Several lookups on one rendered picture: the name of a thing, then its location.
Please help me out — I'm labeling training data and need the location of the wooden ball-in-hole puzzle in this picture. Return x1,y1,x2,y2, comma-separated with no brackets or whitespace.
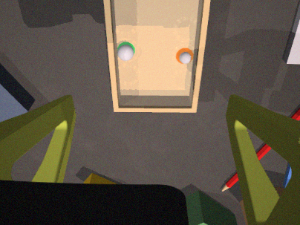
104,0,210,112

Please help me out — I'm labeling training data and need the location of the yellow rectangular block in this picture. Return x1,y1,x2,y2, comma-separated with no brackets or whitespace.
84,173,116,184

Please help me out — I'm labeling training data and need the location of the white rectangular card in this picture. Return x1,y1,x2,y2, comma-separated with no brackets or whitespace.
284,4,300,65

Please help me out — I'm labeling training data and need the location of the green box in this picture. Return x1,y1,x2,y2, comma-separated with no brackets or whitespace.
186,190,237,225

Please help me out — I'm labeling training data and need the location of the brown rectangular box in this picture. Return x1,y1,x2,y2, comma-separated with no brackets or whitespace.
240,186,284,225

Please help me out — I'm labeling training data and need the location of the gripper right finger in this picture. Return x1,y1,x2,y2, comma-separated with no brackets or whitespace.
226,94,300,225

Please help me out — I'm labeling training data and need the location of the red pencil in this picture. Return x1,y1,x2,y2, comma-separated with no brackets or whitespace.
220,108,300,193

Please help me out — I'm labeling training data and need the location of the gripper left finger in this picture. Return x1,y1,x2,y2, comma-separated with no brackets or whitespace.
0,95,76,183

